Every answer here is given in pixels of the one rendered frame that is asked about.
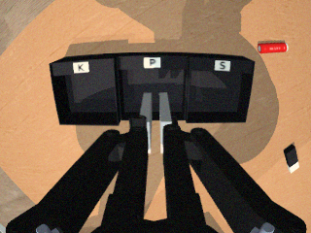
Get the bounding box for red battery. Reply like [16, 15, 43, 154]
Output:
[258, 43, 289, 53]

